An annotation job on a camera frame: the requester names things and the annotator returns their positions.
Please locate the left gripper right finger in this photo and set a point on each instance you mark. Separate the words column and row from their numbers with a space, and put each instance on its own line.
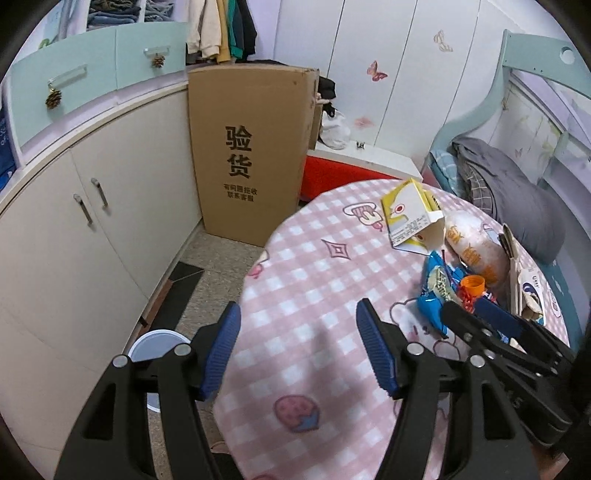
column 485, row 438

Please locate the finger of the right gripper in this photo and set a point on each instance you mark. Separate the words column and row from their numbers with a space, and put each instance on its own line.
column 499, row 319
column 469, row 328

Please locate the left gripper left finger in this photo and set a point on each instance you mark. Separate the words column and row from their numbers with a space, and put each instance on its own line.
column 110, row 438

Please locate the white orange plastic bag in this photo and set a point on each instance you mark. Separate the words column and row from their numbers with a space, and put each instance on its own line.
column 476, row 243

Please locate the yellow white paper carton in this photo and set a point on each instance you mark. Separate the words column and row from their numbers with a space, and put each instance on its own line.
column 414, row 219

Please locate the white plastic trash bin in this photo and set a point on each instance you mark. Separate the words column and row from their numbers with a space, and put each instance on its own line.
column 150, row 346

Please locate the orange plastic cup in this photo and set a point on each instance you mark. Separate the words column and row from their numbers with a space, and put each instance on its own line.
column 473, row 286

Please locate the blue snack wrapper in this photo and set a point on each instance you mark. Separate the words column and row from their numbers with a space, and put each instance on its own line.
column 441, row 283

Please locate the grey blanket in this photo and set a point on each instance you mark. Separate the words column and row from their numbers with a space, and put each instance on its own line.
column 496, row 185

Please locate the pink checkered tablecloth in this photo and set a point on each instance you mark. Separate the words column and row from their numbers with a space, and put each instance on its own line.
column 299, row 399

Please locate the beige floor cabinet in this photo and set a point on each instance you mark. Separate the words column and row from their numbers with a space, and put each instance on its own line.
column 72, row 295

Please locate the red storage box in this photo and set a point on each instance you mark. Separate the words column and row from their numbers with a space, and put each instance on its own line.
column 322, row 175

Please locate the blue shopping bag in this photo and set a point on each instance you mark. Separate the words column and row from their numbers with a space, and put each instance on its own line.
column 8, row 164

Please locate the tall brown cardboard box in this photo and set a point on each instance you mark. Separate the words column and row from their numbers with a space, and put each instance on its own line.
column 249, row 126

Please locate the left pine cone ornament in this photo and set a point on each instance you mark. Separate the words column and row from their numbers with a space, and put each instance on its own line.
column 53, row 99

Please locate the pine cone ornament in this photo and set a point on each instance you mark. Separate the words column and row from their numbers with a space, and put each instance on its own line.
column 53, row 99
column 157, row 61

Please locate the mint green drawer unit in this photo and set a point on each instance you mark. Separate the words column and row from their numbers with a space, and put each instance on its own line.
column 97, row 71

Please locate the right pine cone ornament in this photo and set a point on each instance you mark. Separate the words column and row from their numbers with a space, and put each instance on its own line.
column 157, row 61

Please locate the hanging clothes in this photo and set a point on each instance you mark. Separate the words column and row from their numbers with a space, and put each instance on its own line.
column 221, row 31

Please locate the folded clothes stack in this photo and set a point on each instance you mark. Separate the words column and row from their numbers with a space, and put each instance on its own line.
column 106, row 13

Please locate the teal bed frame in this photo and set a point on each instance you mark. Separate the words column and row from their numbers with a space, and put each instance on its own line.
column 537, row 112

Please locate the white plastic bag by wall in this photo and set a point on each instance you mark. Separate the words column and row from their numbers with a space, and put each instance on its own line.
column 334, row 132

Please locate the left cabinet door handle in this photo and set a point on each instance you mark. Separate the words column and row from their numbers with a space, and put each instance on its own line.
column 80, row 202

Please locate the cabinet door handle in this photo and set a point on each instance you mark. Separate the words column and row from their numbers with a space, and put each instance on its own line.
column 80, row 202
column 96, row 183

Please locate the right cabinet door handle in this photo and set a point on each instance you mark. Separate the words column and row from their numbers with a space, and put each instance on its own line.
column 96, row 183

